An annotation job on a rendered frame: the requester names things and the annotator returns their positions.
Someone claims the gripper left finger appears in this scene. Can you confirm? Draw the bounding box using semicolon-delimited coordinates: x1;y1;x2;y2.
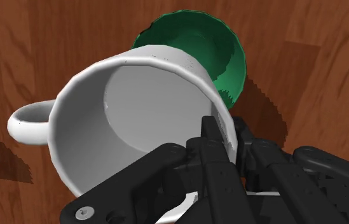
59;115;249;224

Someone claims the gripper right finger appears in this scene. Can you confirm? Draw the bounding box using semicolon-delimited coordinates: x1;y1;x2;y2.
233;116;349;224

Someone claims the white mug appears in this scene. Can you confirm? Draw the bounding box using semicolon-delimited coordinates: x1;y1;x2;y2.
7;44;239;224

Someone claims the green bowl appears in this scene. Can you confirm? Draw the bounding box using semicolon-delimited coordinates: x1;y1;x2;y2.
131;9;247;110

